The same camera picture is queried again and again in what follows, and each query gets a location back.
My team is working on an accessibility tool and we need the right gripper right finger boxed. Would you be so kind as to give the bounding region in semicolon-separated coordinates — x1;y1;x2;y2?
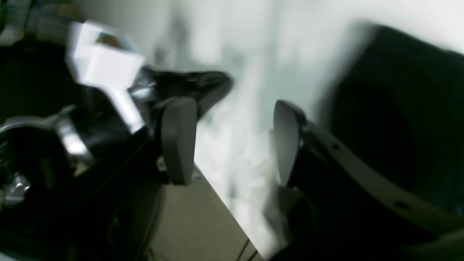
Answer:
272;100;463;261

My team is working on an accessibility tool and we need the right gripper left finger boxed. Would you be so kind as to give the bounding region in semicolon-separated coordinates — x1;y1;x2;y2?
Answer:
1;96;198;261

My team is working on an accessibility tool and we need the black T-shirt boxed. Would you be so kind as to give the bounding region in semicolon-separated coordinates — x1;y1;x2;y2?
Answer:
326;25;464;217

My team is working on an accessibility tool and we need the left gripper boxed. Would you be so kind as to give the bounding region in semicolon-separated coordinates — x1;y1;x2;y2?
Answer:
1;66;160;214

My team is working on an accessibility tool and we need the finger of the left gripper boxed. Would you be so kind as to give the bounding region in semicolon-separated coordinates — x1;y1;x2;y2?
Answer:
148;69;233;118

